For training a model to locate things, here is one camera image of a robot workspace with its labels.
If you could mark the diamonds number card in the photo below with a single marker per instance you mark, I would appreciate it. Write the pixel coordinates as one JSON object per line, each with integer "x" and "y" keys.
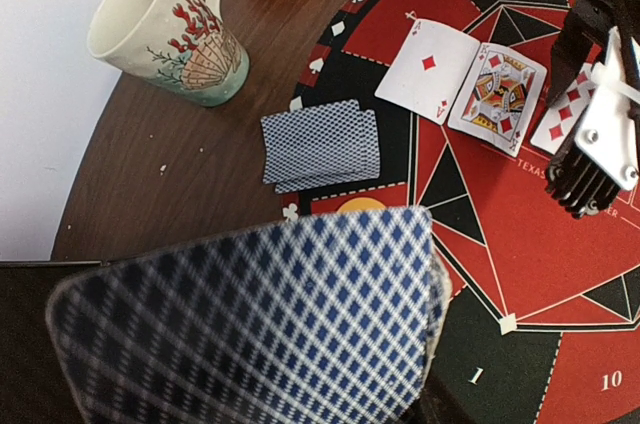
{"x": 559, "y": 120}

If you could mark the blue playing card deck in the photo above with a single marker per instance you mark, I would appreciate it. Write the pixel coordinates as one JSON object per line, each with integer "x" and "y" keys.
{"x": 331, "y": 318}

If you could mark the orange big blind button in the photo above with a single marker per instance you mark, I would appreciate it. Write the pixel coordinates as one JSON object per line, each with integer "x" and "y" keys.
{"x": 361, "y": 204}

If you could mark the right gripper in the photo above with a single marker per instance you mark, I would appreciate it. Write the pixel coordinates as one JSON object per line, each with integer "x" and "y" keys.
{"x": 599, "y": 159}

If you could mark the black poker chip case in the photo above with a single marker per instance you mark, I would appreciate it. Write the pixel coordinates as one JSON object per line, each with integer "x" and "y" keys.
{"x": 33, "y": 388}

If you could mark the ace of diamonds card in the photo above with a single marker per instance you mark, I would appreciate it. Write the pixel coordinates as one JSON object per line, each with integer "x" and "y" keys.
{"x": 427, "y": 73}

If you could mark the king of diamonds card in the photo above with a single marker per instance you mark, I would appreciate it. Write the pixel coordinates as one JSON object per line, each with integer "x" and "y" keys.
{"x": 498, "y": 97}

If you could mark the beige patterned mug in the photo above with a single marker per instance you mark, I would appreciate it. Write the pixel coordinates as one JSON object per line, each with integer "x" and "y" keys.
{"x": 182, "y": 46}

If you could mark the round poker mat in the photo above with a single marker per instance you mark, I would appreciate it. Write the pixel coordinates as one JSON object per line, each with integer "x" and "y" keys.
{"x": 544, "y": 323}

